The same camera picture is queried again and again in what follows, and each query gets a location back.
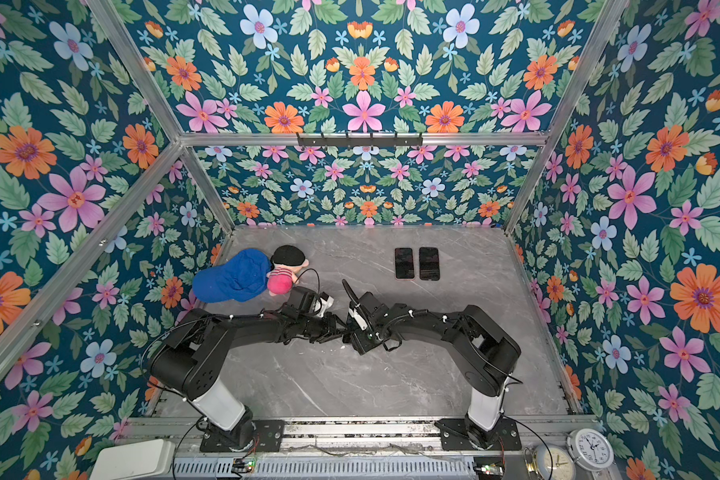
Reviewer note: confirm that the brass alarm clock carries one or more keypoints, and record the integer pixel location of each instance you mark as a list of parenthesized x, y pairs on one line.
[(551, 462)]

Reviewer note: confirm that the metal hook rail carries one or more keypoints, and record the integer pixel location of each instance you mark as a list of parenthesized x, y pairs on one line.
[(347, 140)]

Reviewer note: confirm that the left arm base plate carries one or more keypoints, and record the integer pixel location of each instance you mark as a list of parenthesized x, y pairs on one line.
[(260, 435)]

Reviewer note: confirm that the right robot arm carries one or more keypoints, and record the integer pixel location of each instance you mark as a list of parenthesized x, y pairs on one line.
[(485, 354)]

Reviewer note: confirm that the doll with black hair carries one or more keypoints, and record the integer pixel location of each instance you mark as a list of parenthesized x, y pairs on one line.
[(288, 262)]

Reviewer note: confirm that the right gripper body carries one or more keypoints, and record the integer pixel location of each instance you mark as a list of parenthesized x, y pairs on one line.
[(365, 340)]

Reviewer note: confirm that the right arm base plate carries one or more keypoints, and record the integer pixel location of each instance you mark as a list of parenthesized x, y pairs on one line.
[(461, 434)]

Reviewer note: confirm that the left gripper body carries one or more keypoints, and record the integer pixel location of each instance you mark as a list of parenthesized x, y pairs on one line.
[(319, 328)]

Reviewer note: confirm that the black phone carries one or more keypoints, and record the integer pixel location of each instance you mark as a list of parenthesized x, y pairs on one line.
[(404, 263), (429, 264)]

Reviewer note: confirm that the white box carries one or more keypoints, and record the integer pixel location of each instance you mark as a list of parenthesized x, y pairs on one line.
[(140, 460)]

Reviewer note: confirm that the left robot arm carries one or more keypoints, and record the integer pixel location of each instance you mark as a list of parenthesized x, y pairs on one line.
[(189, 361)]

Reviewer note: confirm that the white clock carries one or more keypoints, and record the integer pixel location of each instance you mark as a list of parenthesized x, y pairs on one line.
[(590, 450)]

